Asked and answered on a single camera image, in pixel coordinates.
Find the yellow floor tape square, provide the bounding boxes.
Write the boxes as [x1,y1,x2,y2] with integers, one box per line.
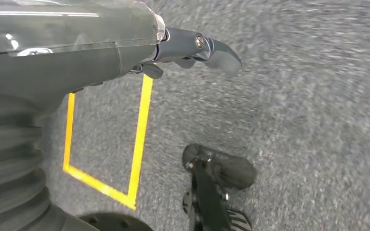
[63,64,154,211]

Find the black round robot part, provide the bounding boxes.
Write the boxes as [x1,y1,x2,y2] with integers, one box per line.
[79,213,154,231]

